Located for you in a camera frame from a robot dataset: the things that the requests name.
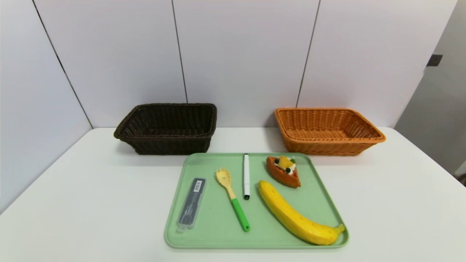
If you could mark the white marker pen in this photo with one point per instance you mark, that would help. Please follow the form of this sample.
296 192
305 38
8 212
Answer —
246 174

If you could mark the grey plastic case with barcode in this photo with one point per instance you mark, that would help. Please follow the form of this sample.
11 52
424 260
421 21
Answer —
192 202

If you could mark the yellow banana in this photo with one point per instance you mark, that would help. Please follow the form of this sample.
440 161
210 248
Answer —
291 216

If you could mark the dark brown wicker basket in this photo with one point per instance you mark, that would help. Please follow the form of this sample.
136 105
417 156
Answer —
164 143

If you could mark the orange wicker basket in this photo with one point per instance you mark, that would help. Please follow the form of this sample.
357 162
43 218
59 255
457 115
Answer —
327 143

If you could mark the orange fruit tart slice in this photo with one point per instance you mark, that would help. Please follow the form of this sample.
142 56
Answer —
282 176

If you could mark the light green plastic tray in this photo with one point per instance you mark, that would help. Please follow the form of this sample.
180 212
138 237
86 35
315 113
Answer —
214 218

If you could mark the black wall bracket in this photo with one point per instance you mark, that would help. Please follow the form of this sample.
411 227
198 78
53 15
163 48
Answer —
434 60

